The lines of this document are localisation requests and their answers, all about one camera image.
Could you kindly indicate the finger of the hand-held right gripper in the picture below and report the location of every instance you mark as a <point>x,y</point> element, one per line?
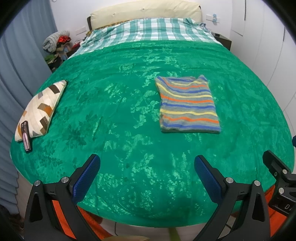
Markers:
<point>276,165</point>
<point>294,141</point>

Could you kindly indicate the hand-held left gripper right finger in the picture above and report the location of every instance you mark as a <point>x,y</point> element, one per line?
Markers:
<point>208,179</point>

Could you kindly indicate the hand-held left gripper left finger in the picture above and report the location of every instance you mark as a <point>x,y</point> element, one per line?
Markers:
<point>86,178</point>

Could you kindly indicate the striped knit sweater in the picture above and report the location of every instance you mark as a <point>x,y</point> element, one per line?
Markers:
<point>187,106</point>

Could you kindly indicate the pile of dark clothes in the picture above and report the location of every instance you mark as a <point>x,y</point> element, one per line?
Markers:
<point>54,62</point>

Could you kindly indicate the smartphone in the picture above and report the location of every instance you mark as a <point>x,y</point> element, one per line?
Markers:
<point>26,136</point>

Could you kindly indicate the white bed base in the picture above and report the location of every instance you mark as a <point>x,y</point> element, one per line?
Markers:
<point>143,230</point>

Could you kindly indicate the green floral blanket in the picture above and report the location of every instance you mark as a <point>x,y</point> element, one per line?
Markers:
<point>115,104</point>

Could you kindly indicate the patterned cream pillow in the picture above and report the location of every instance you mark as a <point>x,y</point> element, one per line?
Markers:
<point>41,106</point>

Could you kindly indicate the white wardrobe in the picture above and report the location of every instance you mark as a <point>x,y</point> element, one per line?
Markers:
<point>261,46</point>

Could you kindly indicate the dark nightstand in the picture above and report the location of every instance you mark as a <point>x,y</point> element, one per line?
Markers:
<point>223,40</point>

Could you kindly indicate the blue-grey curtain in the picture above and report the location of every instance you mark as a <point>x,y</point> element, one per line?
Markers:
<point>18,69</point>

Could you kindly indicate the red cloth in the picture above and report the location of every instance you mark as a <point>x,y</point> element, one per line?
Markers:
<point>64,39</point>

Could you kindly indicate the grey knitted cloth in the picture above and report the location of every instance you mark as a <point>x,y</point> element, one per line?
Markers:
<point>52,41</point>

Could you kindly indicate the green plaid bed sheet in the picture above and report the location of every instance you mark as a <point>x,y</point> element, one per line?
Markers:
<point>150,30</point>

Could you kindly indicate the cream padded headboard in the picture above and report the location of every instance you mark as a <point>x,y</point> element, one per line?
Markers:
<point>143,10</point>

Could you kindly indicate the white wall socket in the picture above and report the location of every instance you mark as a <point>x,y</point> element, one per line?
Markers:
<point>214,18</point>

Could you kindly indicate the white wall switch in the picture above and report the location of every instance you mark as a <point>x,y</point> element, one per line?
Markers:
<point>81,31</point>

